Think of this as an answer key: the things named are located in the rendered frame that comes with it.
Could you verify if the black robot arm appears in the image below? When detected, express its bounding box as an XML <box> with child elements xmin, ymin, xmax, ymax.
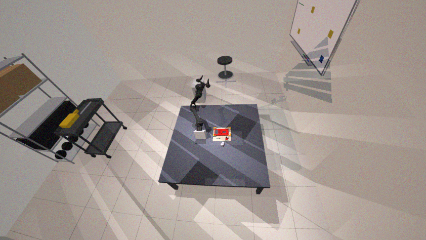
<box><xmin>190</xmin><ymin>83</ymin><xmax>204</xmax><ymax>131</ymax></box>

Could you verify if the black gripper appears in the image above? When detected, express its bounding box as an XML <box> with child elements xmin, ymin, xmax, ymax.
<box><xmin>196</xmin><ymin>76</ymin><xmax>210</xmax><ymax>88</ymax></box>

